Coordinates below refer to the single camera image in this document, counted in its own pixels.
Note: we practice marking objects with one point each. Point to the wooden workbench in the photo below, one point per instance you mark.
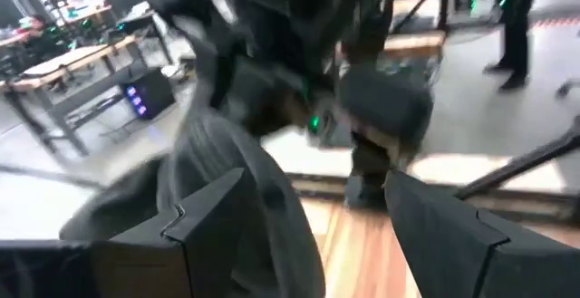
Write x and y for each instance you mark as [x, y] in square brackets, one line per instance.
[414, 42]

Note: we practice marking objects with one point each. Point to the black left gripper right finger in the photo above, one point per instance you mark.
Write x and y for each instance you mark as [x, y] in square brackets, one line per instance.
[453, 262]

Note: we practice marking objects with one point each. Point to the person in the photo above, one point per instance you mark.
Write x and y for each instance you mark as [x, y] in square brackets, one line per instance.
[516, 40]
[43, 40]

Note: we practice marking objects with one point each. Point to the dark grey baseball cap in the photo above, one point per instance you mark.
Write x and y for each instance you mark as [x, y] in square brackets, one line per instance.
[281, 225]

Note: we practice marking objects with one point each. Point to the wooden desk grey legs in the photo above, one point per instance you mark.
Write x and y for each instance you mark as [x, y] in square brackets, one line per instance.
[68, 60]

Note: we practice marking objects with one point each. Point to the black computer tower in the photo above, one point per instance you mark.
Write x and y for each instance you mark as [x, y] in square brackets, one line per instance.
[149, 94]

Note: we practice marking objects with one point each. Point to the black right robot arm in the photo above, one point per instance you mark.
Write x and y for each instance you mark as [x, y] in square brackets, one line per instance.
[385, 103]

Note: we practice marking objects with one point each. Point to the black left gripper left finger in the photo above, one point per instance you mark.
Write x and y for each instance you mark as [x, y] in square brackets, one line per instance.
[136, 271]

